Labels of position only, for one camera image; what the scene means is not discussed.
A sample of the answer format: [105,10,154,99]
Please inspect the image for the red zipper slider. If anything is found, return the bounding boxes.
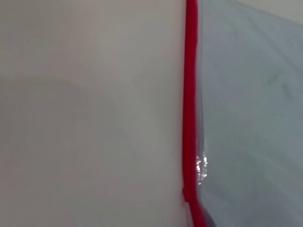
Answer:
[181,183,197,204]

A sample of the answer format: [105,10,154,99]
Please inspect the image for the clear document bag red zipper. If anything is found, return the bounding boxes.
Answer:
[181,0,303,227]

